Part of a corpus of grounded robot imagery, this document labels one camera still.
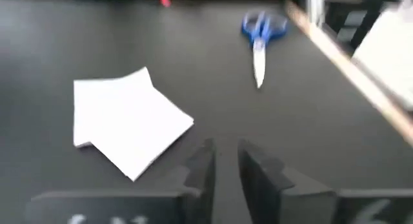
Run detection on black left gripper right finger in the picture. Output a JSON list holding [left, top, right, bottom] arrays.
[[237, 139, 337, 224]]

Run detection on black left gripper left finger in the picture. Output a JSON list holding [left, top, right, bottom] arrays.
[[170, 137, 217, 224]]

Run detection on white paper notes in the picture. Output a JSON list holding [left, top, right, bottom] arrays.
[[72, 66, 195, 183]]

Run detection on blue handled scissors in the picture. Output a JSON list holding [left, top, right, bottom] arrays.
[[241, 10, 289, 90]]

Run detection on white paper sheet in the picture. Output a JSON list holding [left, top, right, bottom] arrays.
[[351, 4, 413, 112]]

